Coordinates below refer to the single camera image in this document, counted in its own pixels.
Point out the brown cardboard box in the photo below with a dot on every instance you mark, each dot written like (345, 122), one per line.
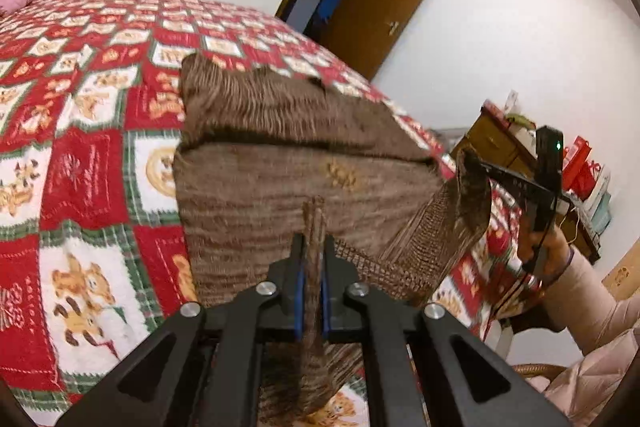
(622, 274)

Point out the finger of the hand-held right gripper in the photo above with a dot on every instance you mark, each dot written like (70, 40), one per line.
(505, 177)

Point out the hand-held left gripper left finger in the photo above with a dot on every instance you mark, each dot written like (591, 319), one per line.
(299, 297)

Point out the person's pink quilted jacket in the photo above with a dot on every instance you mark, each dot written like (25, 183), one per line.
(595, 382)

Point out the person's right forearm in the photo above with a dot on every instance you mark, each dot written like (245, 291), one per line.
(590, 302)

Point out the purple wrist band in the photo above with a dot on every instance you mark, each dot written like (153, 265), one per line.
(570, 259)

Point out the red patterned gift bag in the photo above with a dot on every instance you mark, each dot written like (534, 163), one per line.
(592, 179)

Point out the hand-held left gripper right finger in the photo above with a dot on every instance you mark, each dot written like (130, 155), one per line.
(326, 302)

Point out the brown wooden door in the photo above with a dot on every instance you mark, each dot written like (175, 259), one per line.
(380, 17)

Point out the brown wooden desk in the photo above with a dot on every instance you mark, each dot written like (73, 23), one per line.
(492, 142)

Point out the white upright card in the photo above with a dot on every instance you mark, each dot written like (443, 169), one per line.
(511, 101)

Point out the red checked printed bedspread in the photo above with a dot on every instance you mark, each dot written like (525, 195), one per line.
(85, 167)

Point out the pink patterned flat box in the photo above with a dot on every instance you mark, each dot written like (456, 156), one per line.
(495, 109)

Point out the brown knitted sweater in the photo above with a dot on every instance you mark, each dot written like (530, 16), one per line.
(300, 172)

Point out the person's right hand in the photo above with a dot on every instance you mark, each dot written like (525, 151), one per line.
(552, 257)

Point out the white paper bag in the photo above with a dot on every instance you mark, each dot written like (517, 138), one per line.
(524, 139)

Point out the light blue gift bag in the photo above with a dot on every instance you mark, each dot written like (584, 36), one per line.
(600, 214)

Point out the green cloth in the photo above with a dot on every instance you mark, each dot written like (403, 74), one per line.
(520, 121)

